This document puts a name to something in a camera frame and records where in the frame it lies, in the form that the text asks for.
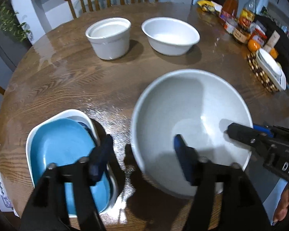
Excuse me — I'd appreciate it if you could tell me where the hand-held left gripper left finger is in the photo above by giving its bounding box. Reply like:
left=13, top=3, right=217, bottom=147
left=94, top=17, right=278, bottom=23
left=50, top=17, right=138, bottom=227
left=19, top=134, right=115, bottom=231

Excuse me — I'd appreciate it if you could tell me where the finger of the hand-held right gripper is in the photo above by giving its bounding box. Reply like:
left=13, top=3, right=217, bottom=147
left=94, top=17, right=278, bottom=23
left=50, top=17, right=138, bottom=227
left=227, top=123, right=274, bottom=153
left=253, top=124, right=276, bottom=136

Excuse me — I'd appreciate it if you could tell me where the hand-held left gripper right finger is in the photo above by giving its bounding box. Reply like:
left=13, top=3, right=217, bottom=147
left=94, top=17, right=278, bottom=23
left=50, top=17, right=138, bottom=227
left=174, top=134, right=272, bottom=231

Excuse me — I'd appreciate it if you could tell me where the large grey bowl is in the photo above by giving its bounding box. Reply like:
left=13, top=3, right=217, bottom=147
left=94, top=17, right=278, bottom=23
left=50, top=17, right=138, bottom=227
left=130, top=69, right=254, bottom=199

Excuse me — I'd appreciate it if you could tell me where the white cylindrical ceramic bowl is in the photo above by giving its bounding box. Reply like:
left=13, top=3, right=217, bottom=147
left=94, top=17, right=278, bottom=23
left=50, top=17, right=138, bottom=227
left=85, top=17, right=132, bottom=60

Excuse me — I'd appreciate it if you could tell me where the person's right hand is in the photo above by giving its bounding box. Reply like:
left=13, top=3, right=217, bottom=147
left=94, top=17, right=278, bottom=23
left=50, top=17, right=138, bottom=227
left=273, top=186, right=289, bottom=225

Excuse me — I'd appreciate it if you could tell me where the wooden beaded trivet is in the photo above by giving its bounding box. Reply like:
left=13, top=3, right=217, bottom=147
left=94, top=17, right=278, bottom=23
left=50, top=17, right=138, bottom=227
left=247, top=52, right=281, bottom=94

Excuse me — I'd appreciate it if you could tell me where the white patterned rectangular dish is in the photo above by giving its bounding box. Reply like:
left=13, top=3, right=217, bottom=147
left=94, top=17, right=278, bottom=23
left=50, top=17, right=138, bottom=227
left=255, top=48, right=287, bottom=91

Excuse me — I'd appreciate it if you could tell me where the beige tube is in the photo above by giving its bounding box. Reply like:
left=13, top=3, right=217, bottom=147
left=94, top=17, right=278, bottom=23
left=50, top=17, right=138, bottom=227
left=264, top=30, right=281, bottom=53

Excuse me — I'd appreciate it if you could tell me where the red lid jar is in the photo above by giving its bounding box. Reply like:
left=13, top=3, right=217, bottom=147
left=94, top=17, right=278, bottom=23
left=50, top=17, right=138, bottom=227
left=249, top=29, right=268, bottom=46

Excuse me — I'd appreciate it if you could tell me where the brown sauce jar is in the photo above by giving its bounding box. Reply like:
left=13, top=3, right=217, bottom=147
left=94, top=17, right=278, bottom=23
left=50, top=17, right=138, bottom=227
left=232, top=25, right=250, bottom=44

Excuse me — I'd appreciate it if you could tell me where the white printed box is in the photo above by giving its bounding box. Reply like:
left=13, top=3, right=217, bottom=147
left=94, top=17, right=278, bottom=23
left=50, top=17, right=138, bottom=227
left=0, top=171, right=13, bottom=212

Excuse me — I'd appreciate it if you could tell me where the small red label jar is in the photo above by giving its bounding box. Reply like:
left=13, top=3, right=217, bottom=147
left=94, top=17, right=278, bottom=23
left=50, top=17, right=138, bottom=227
left=224, top=20, right=238, bottom=34

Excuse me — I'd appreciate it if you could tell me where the clear bottle yellow cap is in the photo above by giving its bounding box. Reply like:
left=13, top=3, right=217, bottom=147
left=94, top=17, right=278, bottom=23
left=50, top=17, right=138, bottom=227
left=238, top=0, right=259, bottom=30

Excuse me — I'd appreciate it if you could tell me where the orange sauce bottle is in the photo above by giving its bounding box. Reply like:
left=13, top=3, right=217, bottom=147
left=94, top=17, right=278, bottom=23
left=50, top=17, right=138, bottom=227
left=219, top=0, right=241, bottom=26

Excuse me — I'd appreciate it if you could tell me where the yellow snack packet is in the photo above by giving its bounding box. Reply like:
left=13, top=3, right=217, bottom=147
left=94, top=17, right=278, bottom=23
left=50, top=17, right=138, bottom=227
left=197, top=0, right=223, bottom=13

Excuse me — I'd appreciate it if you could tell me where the grey refrigerator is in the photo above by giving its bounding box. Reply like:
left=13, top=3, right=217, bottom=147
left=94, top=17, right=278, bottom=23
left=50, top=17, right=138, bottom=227
left=0, top=20, right=33, bottom=73

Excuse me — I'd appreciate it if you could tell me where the trailing green plant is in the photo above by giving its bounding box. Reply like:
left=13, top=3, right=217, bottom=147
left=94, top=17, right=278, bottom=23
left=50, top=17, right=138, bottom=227
left=0, top=1, right=32, bottom=44

